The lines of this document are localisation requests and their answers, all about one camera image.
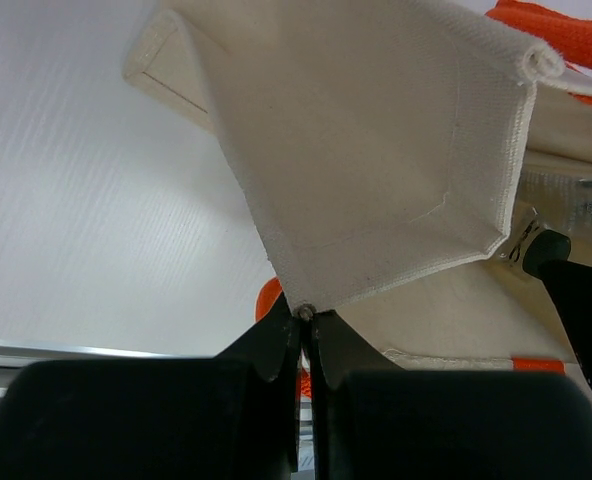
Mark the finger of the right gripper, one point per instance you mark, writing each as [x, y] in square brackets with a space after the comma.
[569, 286]

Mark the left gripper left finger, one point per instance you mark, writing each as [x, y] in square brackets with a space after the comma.
[232, 416]

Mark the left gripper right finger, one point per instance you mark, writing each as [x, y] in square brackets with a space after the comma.
[375, 420]

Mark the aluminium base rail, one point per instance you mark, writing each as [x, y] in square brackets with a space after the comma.
[15, 356]

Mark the small dark-cap jar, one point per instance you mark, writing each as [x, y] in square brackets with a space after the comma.
[532, 242]

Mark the canvas bag with orange handles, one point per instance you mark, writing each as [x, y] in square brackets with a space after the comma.
[383, 148]

